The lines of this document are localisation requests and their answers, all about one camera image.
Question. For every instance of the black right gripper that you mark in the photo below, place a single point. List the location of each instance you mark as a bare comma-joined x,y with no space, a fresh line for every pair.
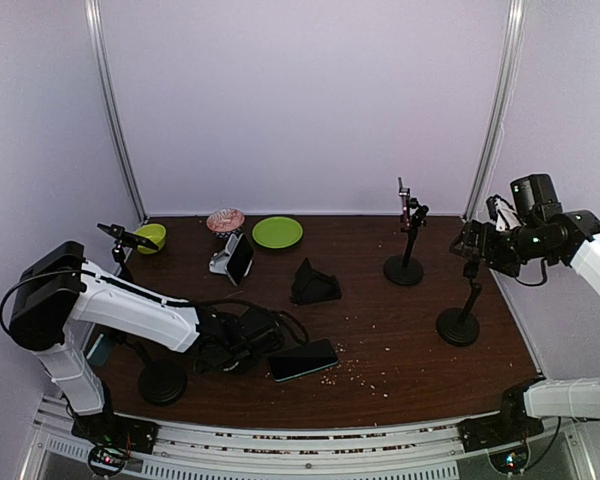
470,231

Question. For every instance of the black phone teal case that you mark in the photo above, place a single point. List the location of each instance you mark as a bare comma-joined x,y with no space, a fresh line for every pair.
302,360

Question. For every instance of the black triangular phone stand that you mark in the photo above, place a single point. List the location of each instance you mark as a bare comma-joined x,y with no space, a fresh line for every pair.
312,286

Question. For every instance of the pink phone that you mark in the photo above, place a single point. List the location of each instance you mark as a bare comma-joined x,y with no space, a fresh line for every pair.
405,197

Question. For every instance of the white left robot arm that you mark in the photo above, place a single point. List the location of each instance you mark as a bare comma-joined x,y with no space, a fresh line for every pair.
64,286

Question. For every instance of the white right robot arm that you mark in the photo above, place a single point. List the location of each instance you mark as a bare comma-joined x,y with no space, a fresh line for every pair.
533,225

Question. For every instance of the white desk phone stand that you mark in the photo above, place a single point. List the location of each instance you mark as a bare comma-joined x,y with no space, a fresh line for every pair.
219,260

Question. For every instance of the phone on white stand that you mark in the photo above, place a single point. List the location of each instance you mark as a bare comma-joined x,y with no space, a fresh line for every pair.
240,261

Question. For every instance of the pink patterned bowl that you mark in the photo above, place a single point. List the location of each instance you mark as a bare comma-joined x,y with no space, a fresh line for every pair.
225,221

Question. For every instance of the lime green plate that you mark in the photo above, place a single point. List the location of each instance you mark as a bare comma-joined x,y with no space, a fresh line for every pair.
277,232

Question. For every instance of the lime green bowl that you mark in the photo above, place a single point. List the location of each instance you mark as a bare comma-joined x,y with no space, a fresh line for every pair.
154,232

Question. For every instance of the right aluminium frame post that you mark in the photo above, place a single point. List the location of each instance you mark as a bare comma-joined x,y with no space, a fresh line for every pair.
505,85

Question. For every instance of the aluminium frame post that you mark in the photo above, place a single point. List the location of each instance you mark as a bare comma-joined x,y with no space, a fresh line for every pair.
505,85
97,37

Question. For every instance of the front aluminium rail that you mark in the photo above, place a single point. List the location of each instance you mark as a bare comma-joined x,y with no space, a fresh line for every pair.
425,450

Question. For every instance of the left aluminium frame post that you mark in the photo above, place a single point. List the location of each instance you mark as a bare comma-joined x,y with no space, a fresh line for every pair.
97,37

